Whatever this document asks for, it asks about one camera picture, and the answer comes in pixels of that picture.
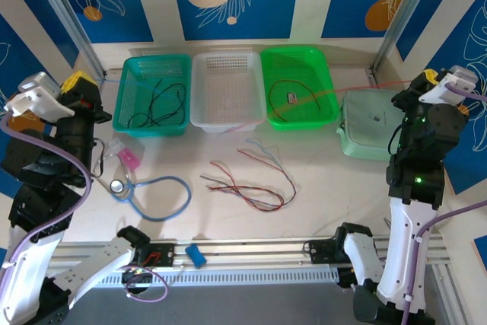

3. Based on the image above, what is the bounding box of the slotted grey cable duct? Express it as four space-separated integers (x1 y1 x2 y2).
91 268 340 290

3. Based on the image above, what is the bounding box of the mint green zip pouch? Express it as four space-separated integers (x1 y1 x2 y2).
336 88 400 162

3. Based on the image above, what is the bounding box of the green plastic basket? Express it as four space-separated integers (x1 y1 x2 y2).
259 46 340 132

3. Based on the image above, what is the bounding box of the aluminium frame post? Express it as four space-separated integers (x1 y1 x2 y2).
26 0 107 79
371 0 444 71

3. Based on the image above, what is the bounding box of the black cable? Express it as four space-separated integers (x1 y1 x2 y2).
146 79 183 128
127 79 188 128

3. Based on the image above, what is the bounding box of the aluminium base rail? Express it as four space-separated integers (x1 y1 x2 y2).
32 239 454 276

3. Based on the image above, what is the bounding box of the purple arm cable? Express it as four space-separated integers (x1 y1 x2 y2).
0 113 169 305
401 81 487 325

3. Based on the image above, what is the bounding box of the white plastic basket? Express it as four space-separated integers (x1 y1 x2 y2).
189 50 267 134

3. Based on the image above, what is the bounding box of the teal plastic basket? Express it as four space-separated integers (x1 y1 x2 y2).
111 53 193 139

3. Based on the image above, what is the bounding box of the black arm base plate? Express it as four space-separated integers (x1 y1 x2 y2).
306 238 343 265
132 241 177 269

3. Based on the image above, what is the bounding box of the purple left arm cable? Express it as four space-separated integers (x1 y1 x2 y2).
0 113 169 305

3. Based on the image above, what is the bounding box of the red cable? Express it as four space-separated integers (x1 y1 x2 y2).
269 80 321 121
218 79 414 208

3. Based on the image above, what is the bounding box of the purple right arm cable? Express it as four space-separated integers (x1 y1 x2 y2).
401 81 487 325

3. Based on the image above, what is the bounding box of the bundle of coloured wires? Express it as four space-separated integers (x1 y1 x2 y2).
206 161 286 212

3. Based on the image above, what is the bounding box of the blue stethoscope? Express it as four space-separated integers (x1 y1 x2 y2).
91 138 193 222

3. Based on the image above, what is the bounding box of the pink item in clear bag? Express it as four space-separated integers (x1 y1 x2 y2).
107 137 148 172

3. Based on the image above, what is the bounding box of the small blue block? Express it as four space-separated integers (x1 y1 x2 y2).
185 244 208 268

